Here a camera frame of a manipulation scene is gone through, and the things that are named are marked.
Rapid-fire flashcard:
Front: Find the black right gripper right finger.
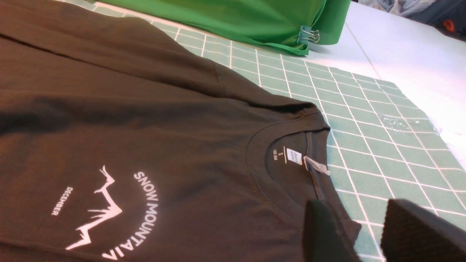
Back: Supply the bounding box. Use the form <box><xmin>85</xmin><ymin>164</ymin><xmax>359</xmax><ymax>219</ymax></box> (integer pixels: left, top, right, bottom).
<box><xmin>380</xmin><ymin>199</ymin><xmax>466</xmax><ymax>262</ymax></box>

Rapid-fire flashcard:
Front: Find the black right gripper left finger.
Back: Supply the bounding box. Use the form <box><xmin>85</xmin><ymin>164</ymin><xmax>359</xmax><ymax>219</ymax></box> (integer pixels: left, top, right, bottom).
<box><xmin>303</xmin><ymin>200</ymin><xmax>360</xmax><ymax>262</ymax></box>

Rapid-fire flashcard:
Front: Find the dark gray long-sleeve shirt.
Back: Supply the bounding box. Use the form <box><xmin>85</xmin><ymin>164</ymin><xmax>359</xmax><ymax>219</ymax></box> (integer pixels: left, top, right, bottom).
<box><xmin>0</xmin><ymin>0</ymin><xmax>362</xmax><ymax>262</ymax></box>

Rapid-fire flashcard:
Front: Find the green checkered grid mat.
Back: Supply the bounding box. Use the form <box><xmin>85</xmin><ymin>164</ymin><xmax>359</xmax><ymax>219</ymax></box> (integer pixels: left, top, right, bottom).
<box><xmin>69</xmin><ymin>0</ymin><xmax>466</xmax><ymax>262</ymax></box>

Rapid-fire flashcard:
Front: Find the clear tape piece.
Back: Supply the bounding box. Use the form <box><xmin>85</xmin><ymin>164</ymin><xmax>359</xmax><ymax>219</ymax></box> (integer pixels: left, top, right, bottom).
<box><xmin>377</xmin><ymin>114</ymin><xmax>440</xmax><ymax>136</ymax></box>

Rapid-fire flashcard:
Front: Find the metal binder clip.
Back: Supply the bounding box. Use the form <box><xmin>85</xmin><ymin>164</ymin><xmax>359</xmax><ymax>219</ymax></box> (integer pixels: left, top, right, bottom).
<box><xmin>296</xmin><ymin>25</ymin><xmax>321</xmax><ymax>44</ymax></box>

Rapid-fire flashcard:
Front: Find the green backdrop cloth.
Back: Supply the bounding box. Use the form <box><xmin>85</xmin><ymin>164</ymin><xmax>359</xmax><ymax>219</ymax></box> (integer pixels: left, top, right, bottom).
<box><xmin>106</xmin><ymin>0</ymin><xmax>351</xmax><ymax>56</ymax></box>

